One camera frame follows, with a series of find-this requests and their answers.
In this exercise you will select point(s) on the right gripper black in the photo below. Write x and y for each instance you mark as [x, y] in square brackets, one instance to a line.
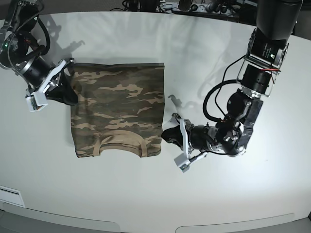
[53, 79]

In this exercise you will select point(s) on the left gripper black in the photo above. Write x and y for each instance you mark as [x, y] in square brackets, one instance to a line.
[194, 141]

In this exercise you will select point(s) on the white label on table edge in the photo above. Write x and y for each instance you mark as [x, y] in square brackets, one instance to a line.
[11, 196]

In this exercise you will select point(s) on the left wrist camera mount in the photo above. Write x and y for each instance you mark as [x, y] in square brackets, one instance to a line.
[182, 162]

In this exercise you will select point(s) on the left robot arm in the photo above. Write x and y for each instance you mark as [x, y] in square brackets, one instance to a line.
[267, 48]

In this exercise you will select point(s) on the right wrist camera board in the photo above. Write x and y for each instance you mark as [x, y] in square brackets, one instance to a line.
[36, 101]

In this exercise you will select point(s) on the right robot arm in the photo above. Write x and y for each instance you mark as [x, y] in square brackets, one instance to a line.
[24, 40]

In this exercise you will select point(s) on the camouflage T-shirt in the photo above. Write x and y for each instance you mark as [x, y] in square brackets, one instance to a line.
[120, 107]

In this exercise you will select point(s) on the black equipment clutter behind table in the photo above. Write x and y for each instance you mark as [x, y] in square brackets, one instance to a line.
[240, 11]

